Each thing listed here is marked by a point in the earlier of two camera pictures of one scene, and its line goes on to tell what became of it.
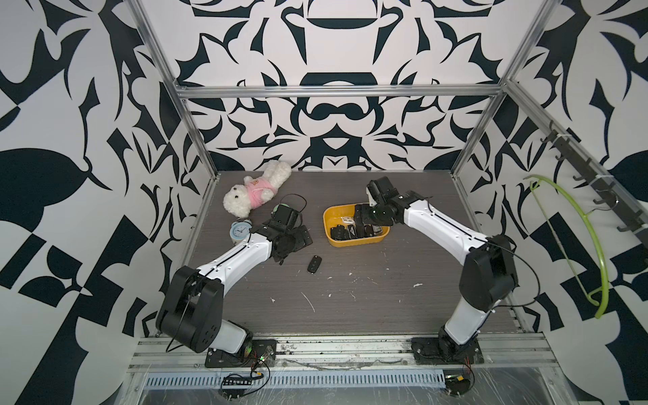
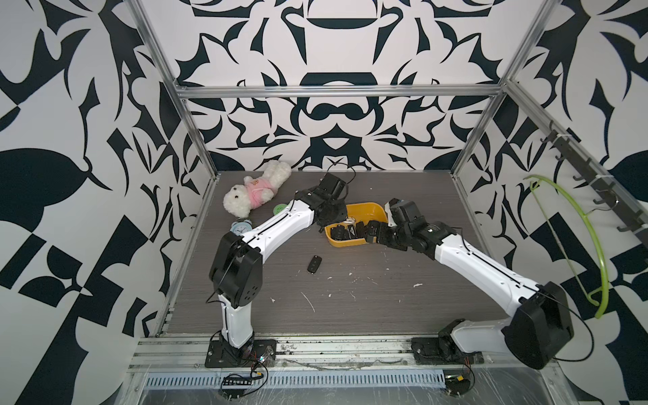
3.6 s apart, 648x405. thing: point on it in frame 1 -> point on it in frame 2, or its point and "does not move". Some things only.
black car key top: [338, 233] does not move
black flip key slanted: [314, 264] does not move
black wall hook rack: [636, 220] does not move
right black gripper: [363, 210] -> [380, 237]
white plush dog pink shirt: [240, 199] does not move
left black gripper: [300, 240] -> [342, 215]
